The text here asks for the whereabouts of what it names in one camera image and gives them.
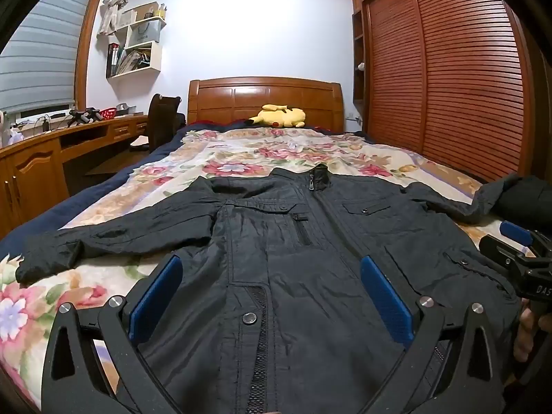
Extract person's right hand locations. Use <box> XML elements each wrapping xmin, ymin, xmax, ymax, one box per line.
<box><xmin>515</xmin><ymin>299</ymin><xmax>552</xmax><ymax>363</ymax></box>

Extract white wall shelf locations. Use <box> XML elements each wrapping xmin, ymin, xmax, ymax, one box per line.
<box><xmin>97</xmin><ymin>1</ymin><xmax>167</xmax><ymax>79</ymax></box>

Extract grey paper bag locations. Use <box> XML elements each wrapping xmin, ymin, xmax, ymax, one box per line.
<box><xmin>128</xmin><ymin>19</ymin><xmax>163</xmax><ymax>49</ymax></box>

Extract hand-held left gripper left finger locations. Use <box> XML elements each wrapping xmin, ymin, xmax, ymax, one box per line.
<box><xmin>42</xmin><ymin>254</ymin><xmax>186</xmax><ymax>414</ymax></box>

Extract floral blanket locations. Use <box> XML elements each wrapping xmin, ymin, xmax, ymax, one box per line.
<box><xmin>0</xmin><ymin>127</ymin><xmax>538</xmax><ymax>414</ymax></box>

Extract stack of magazines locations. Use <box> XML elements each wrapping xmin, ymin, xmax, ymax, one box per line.
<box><xmin>120</xmin><ymin>49</ymin><xmax>152</xmax><ymax>73</ymax></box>

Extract white feathered decoration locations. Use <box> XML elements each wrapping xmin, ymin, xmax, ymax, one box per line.
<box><xmin>98</xmin><ymin>0</ymin><xmax>144</xmax><ymax>36</ymax></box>

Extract dark wooden chair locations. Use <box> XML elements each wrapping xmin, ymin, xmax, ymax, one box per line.
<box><xmin>128</xmin><ymin>93</ymin><xmax>186</xmax><ymax>155</ymax></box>

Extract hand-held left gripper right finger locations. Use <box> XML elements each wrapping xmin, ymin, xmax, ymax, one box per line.
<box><xmin>359</xmin><ymin>255</ymin><xmax>508</xmax><ymax>414</ymax></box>

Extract black tripod gadgets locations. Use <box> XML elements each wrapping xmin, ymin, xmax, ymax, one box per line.
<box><xmin>69</xmin><ymin>107</ymin><xmax>105</xmax><ymax>127</ymax></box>

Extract black ring binders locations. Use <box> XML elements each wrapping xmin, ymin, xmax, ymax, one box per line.
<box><xmin>107</xmin><ymin>43</ymin><xmax>126</xmax><ymax>77</ymax></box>

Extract yellow plush toy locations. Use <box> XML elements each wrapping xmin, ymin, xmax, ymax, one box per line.
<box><xmin>245</xmin><ymin>103</ymin><xmax>307</xmax><ymax>129</ymax></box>

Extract dark grey zip jacket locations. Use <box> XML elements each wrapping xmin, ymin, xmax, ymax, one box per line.
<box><xmin>15</xmin><ymin>164</ymin><xmax>552</xmax><ymax>414</ymax></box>

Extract wooden louvered wardrobe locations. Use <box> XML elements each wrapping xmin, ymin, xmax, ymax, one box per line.
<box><xmin>350</xmin><ymin>0</ymin><xmax>545</xmax><ymax>184</ymax></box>

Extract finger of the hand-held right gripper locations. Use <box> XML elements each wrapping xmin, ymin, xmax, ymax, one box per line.
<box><xmin>500</xmin><ymin>220</ymin><xmax>552</xmax><ymax>260</ymax></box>
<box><xmin>479</xmin><ymin>235</ymin><xmax>535</xmax><ymax>277</ymax></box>

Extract wooden bed headboard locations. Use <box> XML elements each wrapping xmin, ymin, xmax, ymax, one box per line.
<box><xmin>187</xmin><ymin>77</ymin><xmax>346</xmax><ymax>133</ymax></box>

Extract wooden desk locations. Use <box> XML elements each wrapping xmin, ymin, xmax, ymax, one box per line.
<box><xmin>0</xmin><ymin>113</ymin><xmax>150</xmax><ymax>236</ymax></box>

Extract grey window blind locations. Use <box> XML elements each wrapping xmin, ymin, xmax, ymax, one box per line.
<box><xmin>0</xmin><ymin>0</ymin><xmax>103</xmax><ymax>115</ymax></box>

